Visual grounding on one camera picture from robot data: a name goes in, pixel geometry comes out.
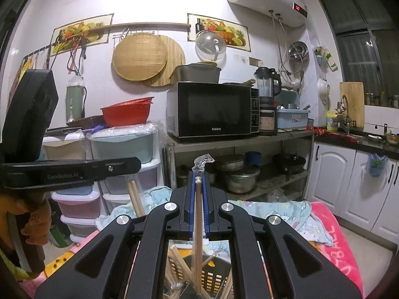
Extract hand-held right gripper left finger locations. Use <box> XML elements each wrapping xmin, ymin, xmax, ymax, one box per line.
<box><xmin>34</xmin><ymin>172</ymin><xmax>196</xmax><ymax>299</ymax></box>

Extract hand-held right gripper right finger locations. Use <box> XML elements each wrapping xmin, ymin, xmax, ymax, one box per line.
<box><xmin>202</xmin><ymin>173</ymin><xmax>364</xmax><ymax>299</ymax></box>

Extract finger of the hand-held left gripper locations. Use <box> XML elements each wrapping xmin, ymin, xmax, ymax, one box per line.
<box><xmin>0</xmin><ymin>157</ymin><xmax>142</xmax><ymax>191</ymax></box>

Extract long wooden chopstick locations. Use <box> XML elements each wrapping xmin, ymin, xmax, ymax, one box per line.
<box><xmin>126</xmin><ymin>181</ymin><xmax>141</xmax><ymax>218</ymax></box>
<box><xmin>132</xmin><ymin>180</ymin><xmax>146</xmax><ymax>217</ymax></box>
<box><xmin>193</xmin><ymin>176</ymin><xmax>204</xmax><ymax>287</ymax></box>

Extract clear plastic wrapper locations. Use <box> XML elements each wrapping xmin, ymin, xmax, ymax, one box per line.
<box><xmin>192</xmin><ymin>154</ymin><xmax>215</xmax><ymax>175</ymax></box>

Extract bundle of wooden chopsticks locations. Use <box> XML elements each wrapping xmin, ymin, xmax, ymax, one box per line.
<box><xmin>165</xmin><ymin>244</ymin><xmax>233</xmax><ymax>299</ymax></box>

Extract black plastic utensil basket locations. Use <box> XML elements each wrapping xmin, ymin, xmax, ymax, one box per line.
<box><xmin>167</xmin><ymin>249</ymin><xmax>234</xmax><ymax>299</ymax></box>

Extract person's left hand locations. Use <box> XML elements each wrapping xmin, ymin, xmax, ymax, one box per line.
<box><xmin>0</xmin><ymin>191</ymin><xmax>52</xmax><ymax>240</ymax></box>

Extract white plastic drawer cabinet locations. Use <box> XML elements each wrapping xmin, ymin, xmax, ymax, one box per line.
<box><xmin>51</xmin><ymin>125</ymin><xmax>158</xmax><ymax>243</ymax></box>
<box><xmin>42</xmin><ymin>129</ymin><xmax>92</xmax><ymax>162</ymax></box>

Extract steel cooking pot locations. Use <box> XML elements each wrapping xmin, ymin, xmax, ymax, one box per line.
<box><xmin>223</xmin><ymin>166</ymin><xmax>261</xmax><ymax>194</ymax></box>
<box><xmin>215</xmin><ymin>155</ymin><xmax>245</xmax><ymax>172</ymax></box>

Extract green hanging bottle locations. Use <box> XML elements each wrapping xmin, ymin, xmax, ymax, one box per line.
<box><xmin>65</xmin><ymin>76</ymin><xmax>86</xmax><ymax>122</ymax></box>

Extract dark flat tray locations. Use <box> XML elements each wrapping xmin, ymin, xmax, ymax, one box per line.
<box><xmin>66</xmin><ymin>115</ymin><xmax>105</xmax><ymax>128</ymax></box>

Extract blue container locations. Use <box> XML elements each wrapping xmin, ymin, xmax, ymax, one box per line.
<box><xmin>245</xmin><ymin>151</ymin><xmax>262</xmax><ymax>167</ymax></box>

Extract metal shelf rack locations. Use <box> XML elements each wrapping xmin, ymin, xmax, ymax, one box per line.
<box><xmin>165</xmin><ymin>131</ymin><xmax>315</xmax><ymax>203</ymax></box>

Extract light blue printed blanket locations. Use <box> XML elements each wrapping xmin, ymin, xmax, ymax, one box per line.
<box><xmin>95</xmin><ymin>186</ymin><xmax>334</xmax><ymax>246</ymax></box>

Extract red plastic basin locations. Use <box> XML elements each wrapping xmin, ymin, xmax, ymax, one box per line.
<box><xmin>100</xmin><ymin>96</ymin><xmax>155</xmax><ymax>128</ymax></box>

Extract dark wok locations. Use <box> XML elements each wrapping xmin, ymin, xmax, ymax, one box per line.
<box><xmin>273</xmin><ymin>153</ymin><xmax>306</xmax><ymax>175</ymax></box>

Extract black microwave oven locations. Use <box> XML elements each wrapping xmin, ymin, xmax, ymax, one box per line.
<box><xmin>167</xmin><ymin>81</ymin><xmax>260</xmax><ymax>139</ymax></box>

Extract person's green jacket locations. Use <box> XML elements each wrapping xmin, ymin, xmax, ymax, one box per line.
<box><xmin>0</xmin><ymin>249</ymin><xmax>22</xmax><ymax>290</ymax></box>

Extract light blue dish box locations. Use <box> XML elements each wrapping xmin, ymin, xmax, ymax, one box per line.
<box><xmin>277</xmin><ymin>106</ymin><xmax>309</xmax><ymax>130</ymax></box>

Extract black blender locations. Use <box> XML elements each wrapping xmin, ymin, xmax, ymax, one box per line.
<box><xmin>253</xmin><ymin>67</ymin><xmax>283</xmax><ymax>136</ymax></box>

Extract round wooden boards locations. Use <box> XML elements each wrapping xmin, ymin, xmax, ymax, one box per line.
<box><xmin>112</xmin><ymin>33</ymin><xmax>169</xmax><ymax>81</ymax></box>

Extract white kitchen cabinets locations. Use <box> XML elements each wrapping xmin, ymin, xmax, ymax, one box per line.
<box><xmin>307</xmin><ymin>142</ymin><xmax>399</xmax><ymax>243</ymax></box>

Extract grey plastic bin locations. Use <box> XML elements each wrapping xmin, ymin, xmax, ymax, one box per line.
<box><xmin>169</xmin><ymin>63</ymin><xmax>222</xmax><ymax>84</ymax></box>

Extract pink printed blanket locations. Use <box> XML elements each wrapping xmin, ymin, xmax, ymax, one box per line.
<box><xmin>19</xmin><ymin>201</ymin><xmax>364</xmax><ymax>295</ymax></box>

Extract wooden rolling pin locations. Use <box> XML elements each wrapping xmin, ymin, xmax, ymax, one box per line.
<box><xmin>90</xmin><ymin>22</ymin><xmax>191</xmax><ymax>34</ymax></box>

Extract round wooden board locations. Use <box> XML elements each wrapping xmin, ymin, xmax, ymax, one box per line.
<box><xmin>143</xmin><ymin>35</ymin><xmax>186</xmax><ymax>87</ymax></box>

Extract yellow detergent bottle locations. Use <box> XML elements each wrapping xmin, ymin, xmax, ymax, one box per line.
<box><xmin>326</xmin><ymin>110</ymin><xmax>339</xmax><ymax>132</ymax></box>

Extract clear dome cover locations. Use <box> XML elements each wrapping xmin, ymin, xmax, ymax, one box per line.
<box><xmin>195</xmin><ymin>29</ymin><xmax>227</xmax><ymax>63</ymax></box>

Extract metal faucet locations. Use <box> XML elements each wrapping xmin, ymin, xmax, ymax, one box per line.
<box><xmin>332</xmin><ymin>95</ymin><xmax>353</xmax><ymax>136</ymax></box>

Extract hanging white bowl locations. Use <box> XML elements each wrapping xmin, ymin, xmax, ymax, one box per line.
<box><xmin>317</xmin><ymin>78</ymin><xmax>331</xmax><ymax>100</ymax></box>

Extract blue plastic bag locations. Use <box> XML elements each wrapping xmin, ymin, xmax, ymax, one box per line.
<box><xmin>363</xmin><ymin>152</ymin><xmax>389</xmax><ymax>178</ymax></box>

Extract hanging steel colander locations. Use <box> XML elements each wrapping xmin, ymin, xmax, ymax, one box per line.
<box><xmin>287</xmin><ymin>41</ymin><xmax>309</xmax><ymax>61</ymax></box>

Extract wooden cutting board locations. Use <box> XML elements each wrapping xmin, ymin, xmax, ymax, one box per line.
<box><xmin>339</xmin><ymin>82</ymin><xmax>365</xmax><ymax>128</ymax></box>

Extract row of glass jars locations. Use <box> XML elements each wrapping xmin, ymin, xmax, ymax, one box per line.
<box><xmin>365</xmin><ymin>92</ymin><xmax>399</xmax><ymax>108</ymax></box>

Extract dark framed window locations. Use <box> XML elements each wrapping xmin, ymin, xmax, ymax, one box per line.
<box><xmin>318</xmin><ymin>0</ymin><xmax>399</xmax><ymax>100</ymax></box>

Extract hanging red cords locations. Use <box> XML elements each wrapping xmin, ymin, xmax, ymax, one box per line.
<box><xmin>67</xmin><ymin>34</ymin><xmax>86</xmax><ymax>75</ymax></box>

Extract fruit wall poster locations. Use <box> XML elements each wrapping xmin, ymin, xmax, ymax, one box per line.
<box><xmin>50</xmin><ymin>13</ymin><xmax>114</xmax><ymax>57</ymax></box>
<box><xmin>187</xmin><ymin>13</ymin><xmax>251</xmax><ymax>52</ymax></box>

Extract water heater hoses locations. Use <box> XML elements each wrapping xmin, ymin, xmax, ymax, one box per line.
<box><xmin>271</xmin><ymin>12</ymin><xmax>291</xmax><ymax>72</ymax></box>

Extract wall-mounted small holder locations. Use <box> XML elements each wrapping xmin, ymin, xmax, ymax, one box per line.
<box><xmin>314</xmin><ymin>46</ymin><xmax>338</xmax><ymax>72</ymax></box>

